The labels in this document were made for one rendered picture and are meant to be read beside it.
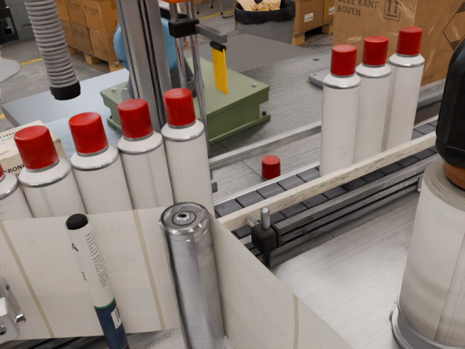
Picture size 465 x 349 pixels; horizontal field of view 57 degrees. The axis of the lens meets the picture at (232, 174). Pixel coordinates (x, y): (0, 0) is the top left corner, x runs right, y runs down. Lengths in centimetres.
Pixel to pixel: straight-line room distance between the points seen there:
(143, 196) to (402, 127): 43
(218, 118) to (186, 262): 61
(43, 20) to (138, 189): 21
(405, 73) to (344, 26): 47
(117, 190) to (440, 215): 32
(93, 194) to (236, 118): 51
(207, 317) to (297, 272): 19
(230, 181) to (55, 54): 39
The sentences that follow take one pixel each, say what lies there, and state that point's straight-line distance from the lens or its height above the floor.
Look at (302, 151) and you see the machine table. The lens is 87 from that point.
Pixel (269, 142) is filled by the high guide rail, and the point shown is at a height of 96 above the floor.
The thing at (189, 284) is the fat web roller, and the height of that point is 101.
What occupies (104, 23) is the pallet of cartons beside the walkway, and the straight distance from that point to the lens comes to 395.
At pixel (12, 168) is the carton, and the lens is 87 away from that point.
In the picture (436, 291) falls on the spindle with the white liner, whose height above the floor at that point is 97.
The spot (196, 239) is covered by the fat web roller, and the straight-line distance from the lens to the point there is 31.
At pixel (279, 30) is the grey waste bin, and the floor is 47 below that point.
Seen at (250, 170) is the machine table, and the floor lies 83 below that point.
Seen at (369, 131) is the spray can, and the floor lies 95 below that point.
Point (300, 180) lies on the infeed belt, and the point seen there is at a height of 88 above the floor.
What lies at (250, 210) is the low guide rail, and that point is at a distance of 57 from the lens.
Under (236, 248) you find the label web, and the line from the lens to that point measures 31.
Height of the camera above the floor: 126
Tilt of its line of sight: 33 degrees down
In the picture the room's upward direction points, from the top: 5 degrees counter-clockwise
